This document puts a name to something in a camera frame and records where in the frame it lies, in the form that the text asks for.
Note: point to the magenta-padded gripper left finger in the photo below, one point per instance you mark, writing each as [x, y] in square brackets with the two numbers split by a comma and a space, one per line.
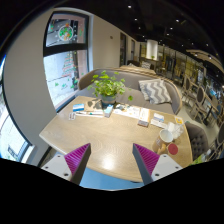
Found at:
[77, 160]

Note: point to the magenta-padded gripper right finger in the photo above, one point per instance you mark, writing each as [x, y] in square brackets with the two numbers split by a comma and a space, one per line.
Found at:
[146, 160]

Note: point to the flat round red coaster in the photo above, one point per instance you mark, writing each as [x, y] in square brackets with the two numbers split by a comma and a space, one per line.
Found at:
[173, 149]

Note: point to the brown mug with white inside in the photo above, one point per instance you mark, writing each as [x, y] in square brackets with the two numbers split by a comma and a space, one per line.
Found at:
[165, 137]

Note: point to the white paper packet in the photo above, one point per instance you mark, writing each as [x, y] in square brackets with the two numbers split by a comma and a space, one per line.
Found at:
[158, 124]

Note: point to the clear plastic cup with straw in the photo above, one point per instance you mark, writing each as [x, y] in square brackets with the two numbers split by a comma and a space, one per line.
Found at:
[176, 129]

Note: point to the small white blue box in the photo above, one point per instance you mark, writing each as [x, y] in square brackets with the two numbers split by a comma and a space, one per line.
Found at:
[159, 117]

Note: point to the yellow card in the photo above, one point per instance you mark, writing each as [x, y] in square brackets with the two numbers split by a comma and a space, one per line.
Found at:
[179, 120]

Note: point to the blue tissue pack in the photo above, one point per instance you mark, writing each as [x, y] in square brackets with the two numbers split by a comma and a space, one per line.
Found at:
[108, 110]

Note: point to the grey white chevron cushion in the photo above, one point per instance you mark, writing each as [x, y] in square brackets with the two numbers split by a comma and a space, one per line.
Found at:
[156, 90]

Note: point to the plain glass window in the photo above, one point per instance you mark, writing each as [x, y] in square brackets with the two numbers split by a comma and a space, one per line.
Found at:
[10, 133]

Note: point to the green potted plant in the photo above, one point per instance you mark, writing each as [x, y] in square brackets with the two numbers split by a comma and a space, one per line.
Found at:
[107, 86]

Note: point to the group of dining chairs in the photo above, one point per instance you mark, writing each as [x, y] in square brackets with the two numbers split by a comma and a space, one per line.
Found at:
[203, 100]

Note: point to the grey curved sofa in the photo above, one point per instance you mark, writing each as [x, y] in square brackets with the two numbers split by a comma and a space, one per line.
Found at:
[133, 78]

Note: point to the window with festive decals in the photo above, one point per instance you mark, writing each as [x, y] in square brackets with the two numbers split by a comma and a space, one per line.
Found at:
[65, 71]

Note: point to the group of ceiling lights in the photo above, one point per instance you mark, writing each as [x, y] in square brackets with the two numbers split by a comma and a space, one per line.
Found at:
[170, 28]

